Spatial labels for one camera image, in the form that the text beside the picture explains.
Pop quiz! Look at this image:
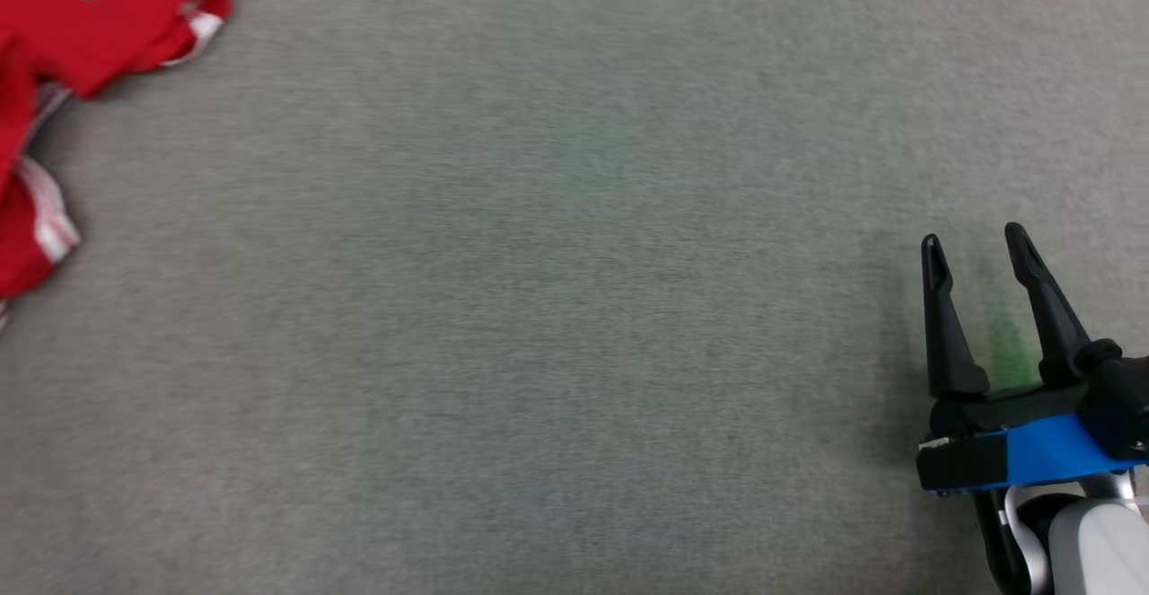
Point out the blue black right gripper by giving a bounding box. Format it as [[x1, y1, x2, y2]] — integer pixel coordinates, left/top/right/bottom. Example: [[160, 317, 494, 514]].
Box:
[[916, 222, 1149, 496]]

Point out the red basketball jersey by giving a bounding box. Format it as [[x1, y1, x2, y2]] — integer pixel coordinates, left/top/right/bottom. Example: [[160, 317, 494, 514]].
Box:
[[0, 0, 234, 331]]

